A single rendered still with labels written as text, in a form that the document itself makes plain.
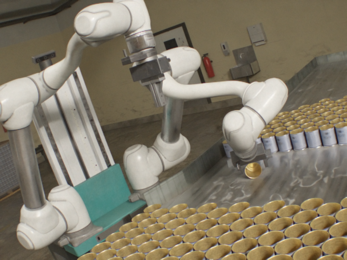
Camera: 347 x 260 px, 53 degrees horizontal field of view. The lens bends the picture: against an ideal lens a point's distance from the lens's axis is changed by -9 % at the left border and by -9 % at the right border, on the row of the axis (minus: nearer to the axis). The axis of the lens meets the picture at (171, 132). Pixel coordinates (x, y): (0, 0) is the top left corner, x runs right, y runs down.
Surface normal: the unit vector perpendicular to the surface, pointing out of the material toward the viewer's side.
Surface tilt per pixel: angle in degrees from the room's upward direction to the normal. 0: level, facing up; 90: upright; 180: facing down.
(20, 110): 116
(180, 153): 124
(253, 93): 36
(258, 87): 31
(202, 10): 90
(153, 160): 84
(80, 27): 86
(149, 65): 88
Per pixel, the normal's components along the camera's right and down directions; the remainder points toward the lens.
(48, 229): 0.84, 0.10
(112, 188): 0.65, -0.05
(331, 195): -0.33, -0.92
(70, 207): 0.70, -0.28
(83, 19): -0.38, 0.28
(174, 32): -0.55, 0.36
